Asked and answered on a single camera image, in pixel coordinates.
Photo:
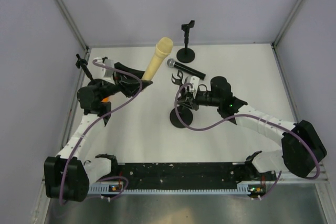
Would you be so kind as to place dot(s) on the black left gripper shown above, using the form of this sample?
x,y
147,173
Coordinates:
x,y
129,84

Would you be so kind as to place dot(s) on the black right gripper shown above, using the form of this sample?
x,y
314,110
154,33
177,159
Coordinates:
x,y
190,102

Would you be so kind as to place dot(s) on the black microphone stand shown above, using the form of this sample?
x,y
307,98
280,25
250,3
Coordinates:
x,y
93,83
185,113
186,54

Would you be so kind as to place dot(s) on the orange microphone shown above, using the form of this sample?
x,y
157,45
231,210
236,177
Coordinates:
x,y
105,100

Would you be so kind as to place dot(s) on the black microphone silver grille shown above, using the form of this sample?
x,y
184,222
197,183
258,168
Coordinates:
x,y
184,68

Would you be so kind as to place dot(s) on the beige microphone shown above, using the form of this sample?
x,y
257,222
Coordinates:
x,y
163,49

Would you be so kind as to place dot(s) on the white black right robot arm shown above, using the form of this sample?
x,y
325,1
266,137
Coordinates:
x,y
300,148

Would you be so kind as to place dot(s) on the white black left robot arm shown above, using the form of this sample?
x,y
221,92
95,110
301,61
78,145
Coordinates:
x,y
69,175

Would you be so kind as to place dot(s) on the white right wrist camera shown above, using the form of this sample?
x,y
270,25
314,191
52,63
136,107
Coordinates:
x,y
193,83

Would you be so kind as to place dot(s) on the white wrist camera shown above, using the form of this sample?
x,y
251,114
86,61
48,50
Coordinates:
x,y
193,83
104,65

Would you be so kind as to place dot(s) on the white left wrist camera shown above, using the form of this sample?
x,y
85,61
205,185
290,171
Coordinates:
x,y
104,65

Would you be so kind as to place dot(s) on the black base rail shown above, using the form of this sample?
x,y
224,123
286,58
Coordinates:
x,y
176,176

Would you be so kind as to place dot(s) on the aluminium frame post left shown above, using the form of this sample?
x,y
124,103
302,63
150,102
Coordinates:
x,y
71,24

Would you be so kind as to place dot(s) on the aluminium frame post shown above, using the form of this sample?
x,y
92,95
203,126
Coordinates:
x,y
71,24
288,22

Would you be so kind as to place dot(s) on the grey slotted cable duct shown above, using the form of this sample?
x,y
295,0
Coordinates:
x,y
110,189

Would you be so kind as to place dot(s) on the aluminium frame post right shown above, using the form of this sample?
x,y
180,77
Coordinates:
x,y
288,22

